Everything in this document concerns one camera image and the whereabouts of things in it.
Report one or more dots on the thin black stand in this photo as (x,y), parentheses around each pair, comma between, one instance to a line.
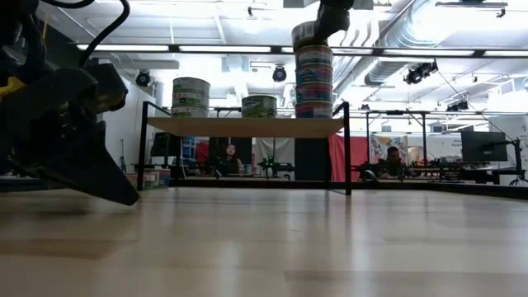
(122,156)

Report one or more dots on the overhead light bar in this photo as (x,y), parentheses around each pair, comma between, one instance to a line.
(276,49)

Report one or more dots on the person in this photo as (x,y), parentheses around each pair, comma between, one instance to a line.
(392,153)
(229,158)

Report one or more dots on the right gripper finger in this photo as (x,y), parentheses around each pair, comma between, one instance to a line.
(330,22)

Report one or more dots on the black ceiling rail fixture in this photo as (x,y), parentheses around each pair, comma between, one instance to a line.
(470,4)

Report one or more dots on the wooden shelf black metal frame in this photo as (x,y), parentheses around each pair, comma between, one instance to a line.
(247,128)

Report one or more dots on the dark background monitor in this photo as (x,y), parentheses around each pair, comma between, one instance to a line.
(165,144)
(483,146)

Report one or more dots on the black background panel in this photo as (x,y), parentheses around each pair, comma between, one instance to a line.
(311,158)

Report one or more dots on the black dome ceiling camera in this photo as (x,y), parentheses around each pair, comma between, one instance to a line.
(142,78)
(279,74)

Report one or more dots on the black background rig frame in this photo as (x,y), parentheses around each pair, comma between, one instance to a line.
(424,136)

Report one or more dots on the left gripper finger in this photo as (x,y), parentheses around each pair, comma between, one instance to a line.
(90,173)

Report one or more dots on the blue bin stack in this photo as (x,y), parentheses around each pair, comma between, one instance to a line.
(188,148)

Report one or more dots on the black track spotlight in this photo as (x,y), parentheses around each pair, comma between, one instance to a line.
(420,72)
(458,106)

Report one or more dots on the green label albacore tuna can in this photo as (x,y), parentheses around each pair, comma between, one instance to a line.
(259,113)
(259,102)

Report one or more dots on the white curtain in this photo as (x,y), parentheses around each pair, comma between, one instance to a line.
(284,152)

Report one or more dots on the colourful floral banner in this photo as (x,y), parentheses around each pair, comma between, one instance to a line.
(387,142)

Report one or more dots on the black metal table frame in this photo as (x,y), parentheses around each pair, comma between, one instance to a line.
(474,189)

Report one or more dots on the red curtain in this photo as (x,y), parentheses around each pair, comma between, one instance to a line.
(359,158)

